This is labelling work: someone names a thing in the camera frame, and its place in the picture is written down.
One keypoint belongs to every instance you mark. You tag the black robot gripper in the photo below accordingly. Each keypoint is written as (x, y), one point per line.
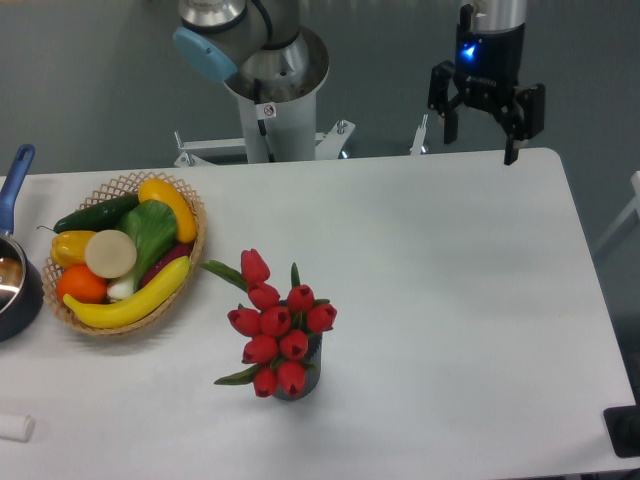
(488, 51)

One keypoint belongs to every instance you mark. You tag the red tulip bouquet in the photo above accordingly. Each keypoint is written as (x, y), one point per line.
(277, 328)

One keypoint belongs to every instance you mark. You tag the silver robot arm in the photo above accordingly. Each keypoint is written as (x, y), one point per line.
(274, 66)

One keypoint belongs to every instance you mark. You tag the dark grey ribbed vase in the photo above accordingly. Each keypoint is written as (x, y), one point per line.
(296, 379)

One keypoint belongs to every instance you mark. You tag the purple eggplant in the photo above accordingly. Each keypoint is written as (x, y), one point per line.
(178, 250)

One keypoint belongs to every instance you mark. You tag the black device at table edge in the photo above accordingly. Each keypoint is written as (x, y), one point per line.
(623, 428)

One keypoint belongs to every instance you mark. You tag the green bok choy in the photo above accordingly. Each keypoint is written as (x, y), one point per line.
(152, 226)

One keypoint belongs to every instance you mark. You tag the dark green cucumber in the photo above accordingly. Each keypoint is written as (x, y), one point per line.
(97, 217)

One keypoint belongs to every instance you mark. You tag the beige round disc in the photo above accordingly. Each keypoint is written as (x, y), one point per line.
(110, 254)

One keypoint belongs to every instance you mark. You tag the yellow bell pepper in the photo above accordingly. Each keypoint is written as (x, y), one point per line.
(68, 248)

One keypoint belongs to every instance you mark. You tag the yellow banana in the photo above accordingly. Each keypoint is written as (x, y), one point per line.
(136, 307)

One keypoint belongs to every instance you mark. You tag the orange fruit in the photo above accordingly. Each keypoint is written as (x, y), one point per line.
(82, 284)

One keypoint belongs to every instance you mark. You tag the white cylinder object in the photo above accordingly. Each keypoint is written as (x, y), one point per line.
(16, 427)

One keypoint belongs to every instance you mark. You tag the white frame at right edge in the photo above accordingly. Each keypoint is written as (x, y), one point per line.
(622, 225)

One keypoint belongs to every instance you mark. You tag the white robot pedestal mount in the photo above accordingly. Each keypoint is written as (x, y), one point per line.
(272, 132)

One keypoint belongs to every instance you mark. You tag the dark pot with blue handle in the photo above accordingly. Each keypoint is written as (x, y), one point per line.
(21, 286)

